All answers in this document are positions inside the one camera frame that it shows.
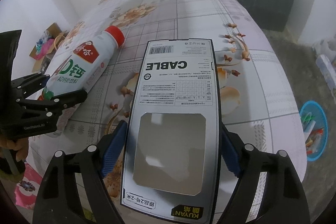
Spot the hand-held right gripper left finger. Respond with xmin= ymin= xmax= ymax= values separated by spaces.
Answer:
xmin=32 ymin=120 xmax=128 ymax=224

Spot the silver cable box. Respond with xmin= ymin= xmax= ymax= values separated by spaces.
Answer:
xmin=120 ymin=39 xmax=222 ymax=224

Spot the grey cabinet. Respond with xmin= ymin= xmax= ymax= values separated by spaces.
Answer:
xmin=223 ymin=0 xmax=296 ymax=32

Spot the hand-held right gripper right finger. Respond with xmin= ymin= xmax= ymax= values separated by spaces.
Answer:
xmin=217 ymin=121 xmax=311 ymax=224

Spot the blue plastic basket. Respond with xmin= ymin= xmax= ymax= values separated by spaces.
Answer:
xmin=299 ymin=101 xmax=328 ymax=161

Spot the green and white packet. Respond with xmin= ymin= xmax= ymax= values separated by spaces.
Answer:
xmin=302 ymin=111 xmax=315 ymax=125

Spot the pink floral cloth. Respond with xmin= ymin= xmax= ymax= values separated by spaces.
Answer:
xmin=14 ymin=164 xmax=44 ymax=206

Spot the white milk drink bottle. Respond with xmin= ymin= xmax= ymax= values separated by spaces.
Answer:
xmin=41 ymin=25 xmax=125 ymax=101

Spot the pack of tissue rolls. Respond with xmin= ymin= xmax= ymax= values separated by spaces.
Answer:
xmin=316 ymin=54 xmax=336 ymax=98

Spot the pink and teal bundle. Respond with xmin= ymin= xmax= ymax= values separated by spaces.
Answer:
xmin=35 ymin=32 xmax=57 ymax=59

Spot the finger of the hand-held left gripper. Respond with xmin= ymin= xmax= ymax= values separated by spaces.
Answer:
xmin=11 ymin=73 xmax=51 ymax=102
xmin=16 ymin=89 xmax=88 ymax=115

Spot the floral checked tablecloth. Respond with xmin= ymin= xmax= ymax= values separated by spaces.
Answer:
xmin=28 ymin=0 xmax=307 ymax=224

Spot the white plastic bag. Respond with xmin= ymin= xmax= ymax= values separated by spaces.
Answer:
xmin=312 ymin=38 xmax=336 ymax=56

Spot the person's left hand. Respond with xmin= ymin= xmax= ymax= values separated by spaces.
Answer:
xmin=0 ymin=134 xmax=29 ymax=155

